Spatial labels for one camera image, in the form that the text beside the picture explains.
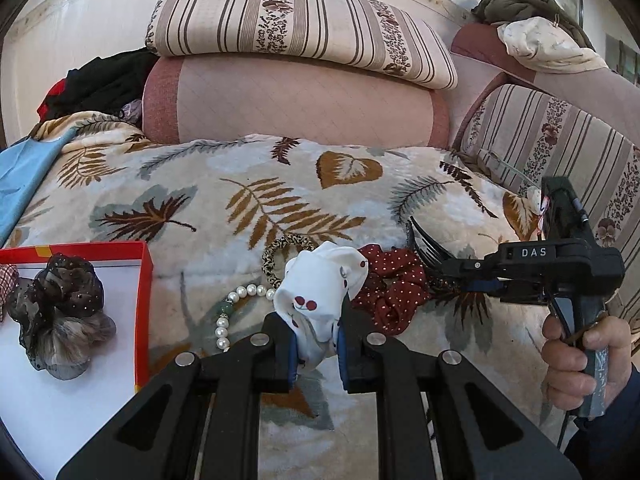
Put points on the olive green cloth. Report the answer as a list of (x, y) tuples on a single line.
[(520, 5)]

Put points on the white printed cloth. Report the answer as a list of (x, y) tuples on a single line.
[(545, 45)]

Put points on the person's right forearm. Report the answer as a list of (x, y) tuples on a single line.
[(610, 440)]

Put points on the person's right hand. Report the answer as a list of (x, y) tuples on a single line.
[(562, 380)]

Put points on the leaf print blanket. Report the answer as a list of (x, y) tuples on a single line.
[(225, 185)]

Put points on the red polka dot scrunchie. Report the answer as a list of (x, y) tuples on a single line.
[(395, 285)]

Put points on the black clothing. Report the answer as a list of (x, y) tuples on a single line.
[(110, 80)]

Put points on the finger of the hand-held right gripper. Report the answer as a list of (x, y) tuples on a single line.
[(470, 265), (482, 288)]

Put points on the red box lid tray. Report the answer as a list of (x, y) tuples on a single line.
[(75, 410)]

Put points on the black hair claw clip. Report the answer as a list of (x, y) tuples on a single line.
[(430, 255)]

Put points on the striped floral sofa cushion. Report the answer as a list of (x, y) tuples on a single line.
[(550, 130)]

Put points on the light blue cloth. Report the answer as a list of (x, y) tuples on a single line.
[(25, 180)]

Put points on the grey patterned cloth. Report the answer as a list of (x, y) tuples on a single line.
[(132, 110)]

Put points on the red plaid scrunchie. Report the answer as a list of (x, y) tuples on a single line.
[(6, 285)]

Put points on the white cherry print scrunchie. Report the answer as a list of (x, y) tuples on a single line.
[(320, 280)]

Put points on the red cloth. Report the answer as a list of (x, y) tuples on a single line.
[(50, 100)]

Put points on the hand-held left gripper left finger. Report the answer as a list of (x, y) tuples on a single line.
[(281, 356)]

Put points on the pink sofa armrest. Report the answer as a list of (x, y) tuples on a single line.
[(575, 85)]

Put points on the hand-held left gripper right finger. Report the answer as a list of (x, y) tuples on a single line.
[(350, 360)]

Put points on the black sheer scrunchie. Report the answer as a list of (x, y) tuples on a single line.
[(60, 310)]

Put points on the window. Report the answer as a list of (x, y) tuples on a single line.
[(622, 57)]

